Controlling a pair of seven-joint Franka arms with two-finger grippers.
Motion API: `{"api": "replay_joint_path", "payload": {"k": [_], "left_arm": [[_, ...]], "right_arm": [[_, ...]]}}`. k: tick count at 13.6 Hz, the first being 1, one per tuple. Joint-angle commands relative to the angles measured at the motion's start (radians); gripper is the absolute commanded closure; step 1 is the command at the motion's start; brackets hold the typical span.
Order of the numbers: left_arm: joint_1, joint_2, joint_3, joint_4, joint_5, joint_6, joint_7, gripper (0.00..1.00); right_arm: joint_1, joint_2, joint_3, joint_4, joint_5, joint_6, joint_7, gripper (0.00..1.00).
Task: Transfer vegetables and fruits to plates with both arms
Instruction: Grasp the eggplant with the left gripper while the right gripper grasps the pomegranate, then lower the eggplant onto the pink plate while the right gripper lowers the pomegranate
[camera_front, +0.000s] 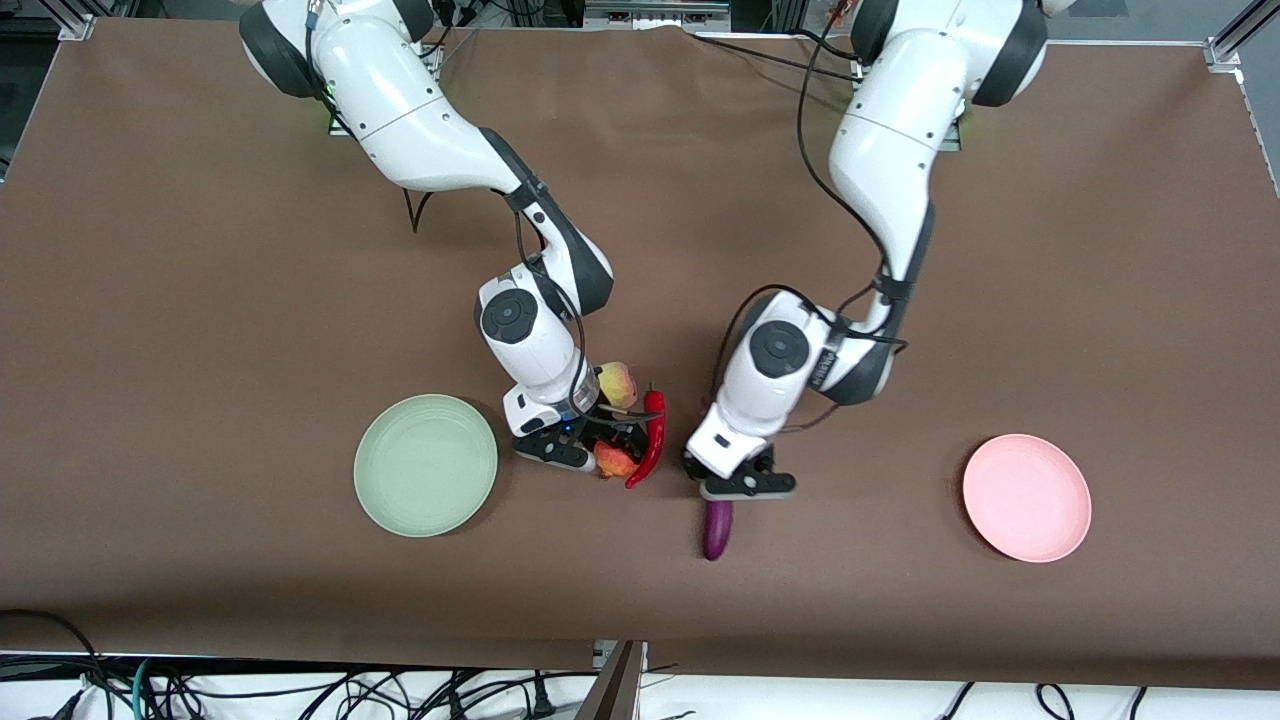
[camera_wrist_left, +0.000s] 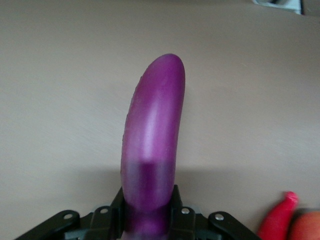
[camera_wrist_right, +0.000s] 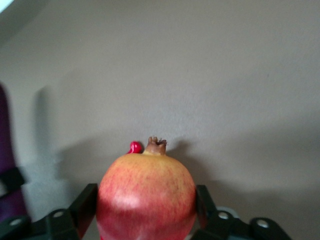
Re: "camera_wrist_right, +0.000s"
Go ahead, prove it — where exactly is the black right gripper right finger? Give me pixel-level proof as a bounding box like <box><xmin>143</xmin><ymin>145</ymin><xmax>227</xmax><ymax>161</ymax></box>
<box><xmin>192</xmin><ymin>184</ymin><xmax>242</xmax><ymax>240</ymax></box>

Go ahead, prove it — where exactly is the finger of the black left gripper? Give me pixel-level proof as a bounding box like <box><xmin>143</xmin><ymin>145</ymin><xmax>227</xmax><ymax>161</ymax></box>
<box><xmin>0</xmin><ymin>166</ymin><xmax>26</xmax><ymax>195</ymax></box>

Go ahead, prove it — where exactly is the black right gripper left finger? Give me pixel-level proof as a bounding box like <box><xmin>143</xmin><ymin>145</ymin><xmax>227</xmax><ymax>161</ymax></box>
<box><xmin>33</xmin><ymin>183</ymin><xmax>99</xmax><ymax>240</ymax></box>

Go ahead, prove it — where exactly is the red chili pepper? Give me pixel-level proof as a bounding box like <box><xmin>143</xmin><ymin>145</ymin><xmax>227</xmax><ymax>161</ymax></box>
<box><xmin>125</xmin><ymin>140</ymin><xmax>143</xmax><ymax>155</ymax></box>

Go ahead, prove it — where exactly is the purple eggplant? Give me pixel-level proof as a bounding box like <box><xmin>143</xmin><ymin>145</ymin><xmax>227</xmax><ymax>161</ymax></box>
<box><xmin>0</xmin><ymin>83</ymin><xmax>29</xmax><ymax>224</ymax></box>

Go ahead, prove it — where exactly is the brown table cover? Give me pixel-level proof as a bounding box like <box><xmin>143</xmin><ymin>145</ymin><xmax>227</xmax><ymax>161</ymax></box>
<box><xmin>0</xmin><ymin>0</ymin><xmax>320</xmax><ymax>240</ymax></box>

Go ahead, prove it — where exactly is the red pomegranate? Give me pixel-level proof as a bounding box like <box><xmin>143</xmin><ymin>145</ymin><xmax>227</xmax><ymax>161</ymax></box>
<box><xmin>96</xmin><ymin>136</ymin><xmax>198</xmax><ymax>240</ymax></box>

